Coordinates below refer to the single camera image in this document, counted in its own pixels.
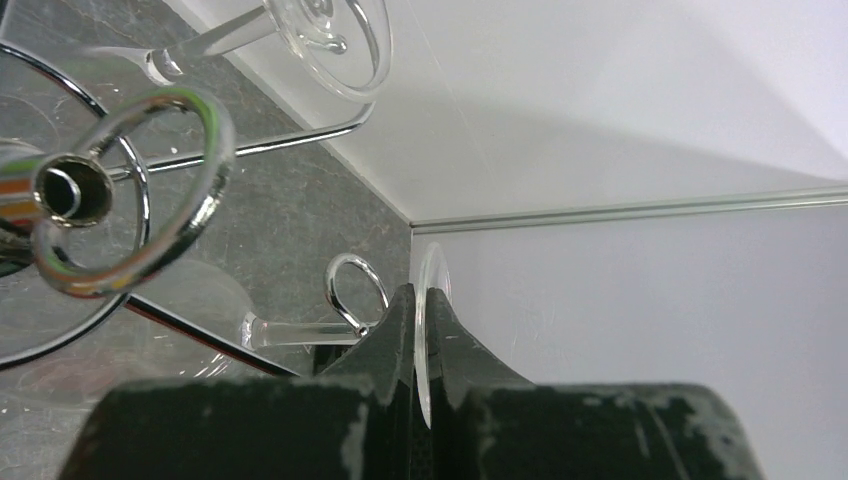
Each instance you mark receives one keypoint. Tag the chrome wine glass rack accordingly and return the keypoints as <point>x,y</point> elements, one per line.
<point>285,215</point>

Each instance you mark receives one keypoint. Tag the clear wine glass on rack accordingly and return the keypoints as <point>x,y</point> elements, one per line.
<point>346,46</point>

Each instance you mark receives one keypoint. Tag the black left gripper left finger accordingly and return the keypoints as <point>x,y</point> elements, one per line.
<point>350,422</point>

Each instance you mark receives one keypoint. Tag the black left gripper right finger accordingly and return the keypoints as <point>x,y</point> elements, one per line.
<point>489,422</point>

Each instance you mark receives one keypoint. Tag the clear wine glass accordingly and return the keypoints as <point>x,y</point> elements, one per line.
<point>346,46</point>
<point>291,333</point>

